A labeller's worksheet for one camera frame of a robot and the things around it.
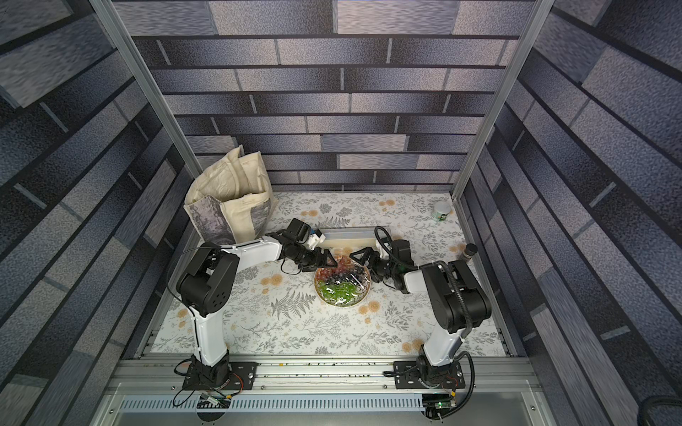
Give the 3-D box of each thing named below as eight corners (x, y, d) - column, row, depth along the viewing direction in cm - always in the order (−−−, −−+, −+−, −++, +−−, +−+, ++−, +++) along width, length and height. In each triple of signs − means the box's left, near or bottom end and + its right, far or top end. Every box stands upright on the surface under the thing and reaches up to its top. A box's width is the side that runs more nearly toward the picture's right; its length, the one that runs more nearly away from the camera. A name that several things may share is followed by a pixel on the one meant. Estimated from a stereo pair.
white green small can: (433, 222, 112) (437, 214, 108) (430, 209, 117) (433, 201, 113) (448, 222, 112) (453, 214, 108) (444, 209, 117) (448, 201, 113)
